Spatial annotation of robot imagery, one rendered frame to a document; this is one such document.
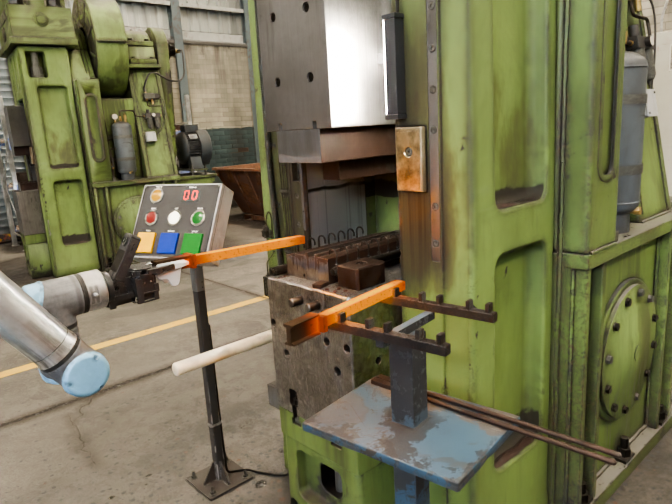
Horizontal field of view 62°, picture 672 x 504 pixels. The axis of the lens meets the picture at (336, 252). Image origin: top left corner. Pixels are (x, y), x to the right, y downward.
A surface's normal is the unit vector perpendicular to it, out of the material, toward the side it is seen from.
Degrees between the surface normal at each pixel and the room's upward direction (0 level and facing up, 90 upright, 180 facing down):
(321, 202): 90
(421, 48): 90
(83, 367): 94
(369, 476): 90
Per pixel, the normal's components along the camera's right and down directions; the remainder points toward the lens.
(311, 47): -0.73, 0.18
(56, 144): 0.58, 0.13
